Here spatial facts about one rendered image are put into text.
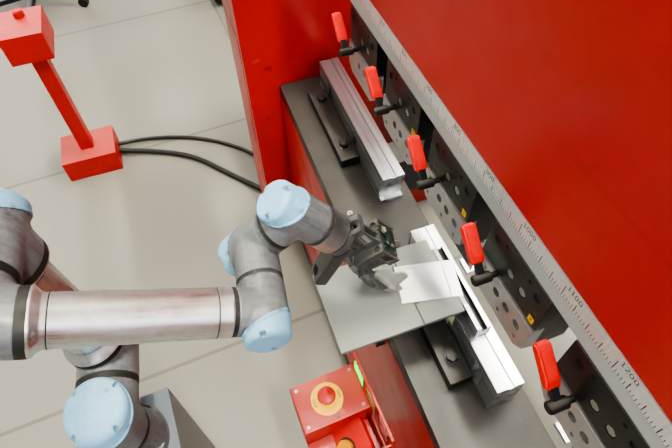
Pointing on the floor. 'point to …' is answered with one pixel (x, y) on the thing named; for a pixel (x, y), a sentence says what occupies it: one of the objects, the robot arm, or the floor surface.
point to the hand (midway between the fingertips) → (391, 274)
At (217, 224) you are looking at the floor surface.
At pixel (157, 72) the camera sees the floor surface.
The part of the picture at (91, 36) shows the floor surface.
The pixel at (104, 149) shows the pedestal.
